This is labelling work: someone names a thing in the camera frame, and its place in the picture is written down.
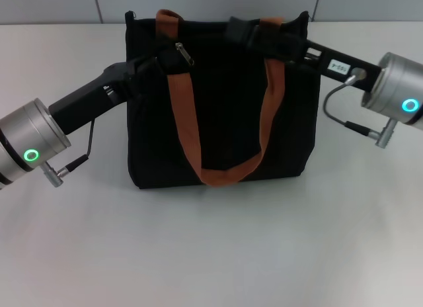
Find right gripper cable with plugs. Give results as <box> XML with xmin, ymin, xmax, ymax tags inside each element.
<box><xmin>322</xmin><ymin>67</ymin><xmax>396</xmax><ymax>150</ymax></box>

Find left gripper cable with plugs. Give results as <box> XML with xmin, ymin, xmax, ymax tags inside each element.
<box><xmin>42</xmin><ymin>117</ymin><xmax>97</xmax><ymax>189</ymax></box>

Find gripper cable with plugs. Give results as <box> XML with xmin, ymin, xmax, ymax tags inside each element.
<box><xmin>322</xmin><ymin>67</ymin><xmax>396</xmax><ymax>150</ymax></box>
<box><xmin>42</xmin><ymin>117</ymin><xmax>97</xmax><ymax>189</ymax></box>

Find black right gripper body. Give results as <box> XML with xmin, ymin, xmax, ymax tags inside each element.
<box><xmin>295</xmin><ymin>38</ymin><xmax>385</xmax><ymax>93</ymax></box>

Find silver zipper pull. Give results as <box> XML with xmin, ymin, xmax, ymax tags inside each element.
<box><xmin>174</xmin><ymin>41</ymin><xmax>196</xmax><ymax>69</ymax></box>

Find black food bag orange handles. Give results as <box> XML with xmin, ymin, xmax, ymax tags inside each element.
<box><xmin>125</xmin><ymin>9</ymin><xmax>321</xmax><ymax>191</ymax></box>

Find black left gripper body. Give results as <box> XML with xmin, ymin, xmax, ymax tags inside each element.
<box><xmin>48</xmin><ymin>62</ymin><xmax>134</xmax><ymax>136</ymax></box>

